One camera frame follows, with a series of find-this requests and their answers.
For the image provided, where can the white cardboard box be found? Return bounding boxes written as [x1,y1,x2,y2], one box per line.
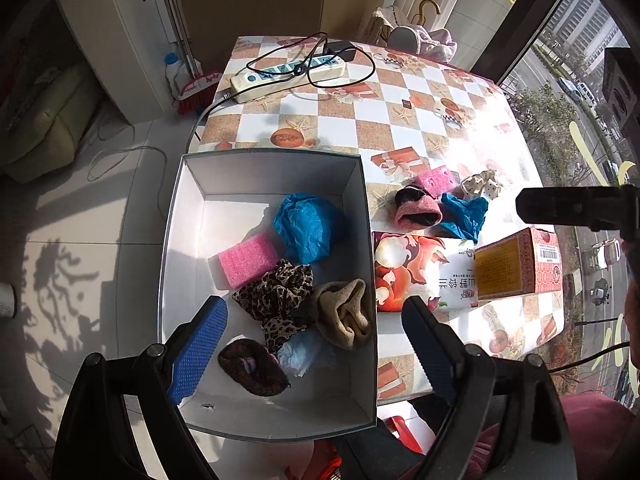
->
[157,149,378,443]

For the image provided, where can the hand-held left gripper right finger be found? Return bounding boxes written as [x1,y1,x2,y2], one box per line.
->
[401,296,571,480]

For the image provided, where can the red plastic stool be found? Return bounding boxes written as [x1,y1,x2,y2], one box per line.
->
[320,414,426,480]

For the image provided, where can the floral tissue pack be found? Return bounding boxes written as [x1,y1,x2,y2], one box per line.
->
[372,230,483,313]

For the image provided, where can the red broom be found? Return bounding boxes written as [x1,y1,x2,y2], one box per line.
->
[142,0,221,115]

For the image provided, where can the pink sponge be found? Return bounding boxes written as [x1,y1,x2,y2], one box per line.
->
[217,232,282,291]
[414,166,462,200]

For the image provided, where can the yellow hooked handle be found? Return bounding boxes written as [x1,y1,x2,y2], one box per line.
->
[417,0,441,26]

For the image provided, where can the white bottle blue cap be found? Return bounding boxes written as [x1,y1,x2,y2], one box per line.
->
[164,52,183,98]

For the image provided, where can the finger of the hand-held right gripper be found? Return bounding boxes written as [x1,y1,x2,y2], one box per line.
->
[516,186,632,232]

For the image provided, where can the pink knitted sock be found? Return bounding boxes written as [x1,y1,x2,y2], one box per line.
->
[394,186,443,231]

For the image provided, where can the leopard print scrunchie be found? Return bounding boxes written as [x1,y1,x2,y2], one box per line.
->
[231,259,317,353]

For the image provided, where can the red patterned carton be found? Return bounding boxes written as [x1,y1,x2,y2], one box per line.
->
[472,226,563,303]

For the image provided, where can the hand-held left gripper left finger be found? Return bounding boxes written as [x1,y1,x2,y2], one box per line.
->
[52,296,228,480]

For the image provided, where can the dark purple knitted sock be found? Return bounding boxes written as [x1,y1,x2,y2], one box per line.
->
[217,338,291,398]

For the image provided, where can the beige knitted sock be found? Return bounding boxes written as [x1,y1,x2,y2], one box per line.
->
[311,278,373,350]

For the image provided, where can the power strip cord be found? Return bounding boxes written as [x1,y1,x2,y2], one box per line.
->
[192,91,236,152]

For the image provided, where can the blue plastic bag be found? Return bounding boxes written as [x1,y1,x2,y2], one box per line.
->
[440,194,490,242]
[272,192,346,266]

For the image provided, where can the black adapter cable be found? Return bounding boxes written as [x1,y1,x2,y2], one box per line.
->
[247,31,377,90]

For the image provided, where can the white power strip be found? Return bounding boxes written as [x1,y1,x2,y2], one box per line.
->
[230,55,347,106]

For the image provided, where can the white cabinet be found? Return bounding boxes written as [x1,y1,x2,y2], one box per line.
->
[52,0,201,126]

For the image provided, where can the pale green cushion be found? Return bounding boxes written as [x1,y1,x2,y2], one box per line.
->
[0,62,103,183]

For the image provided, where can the white polka dot cloth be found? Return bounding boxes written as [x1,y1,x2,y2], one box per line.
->
[460,170,503,201]

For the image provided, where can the checkered tablecloth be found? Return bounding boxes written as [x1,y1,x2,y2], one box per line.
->
[187,35,566,406]

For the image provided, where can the person's maroon garment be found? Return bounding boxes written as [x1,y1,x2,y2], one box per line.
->
[400,392,640,480]

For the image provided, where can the person's dark trousers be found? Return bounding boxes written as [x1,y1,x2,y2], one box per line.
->
[332,395,466,480]

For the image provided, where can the light blue fluffy cloth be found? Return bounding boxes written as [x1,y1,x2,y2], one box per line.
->
[275,329,326,378]

